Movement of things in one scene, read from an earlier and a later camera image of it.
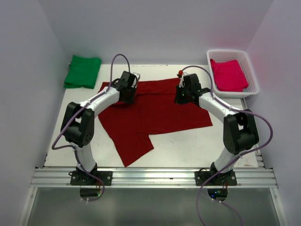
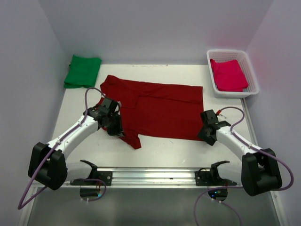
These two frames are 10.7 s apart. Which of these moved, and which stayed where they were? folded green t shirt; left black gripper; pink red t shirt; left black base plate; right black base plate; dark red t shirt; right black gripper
Moved: left black gripper; dark red t shirt; right black gripper
Stayed: pink red t shirt; right black base plate; left black base plate; folded green t shirt
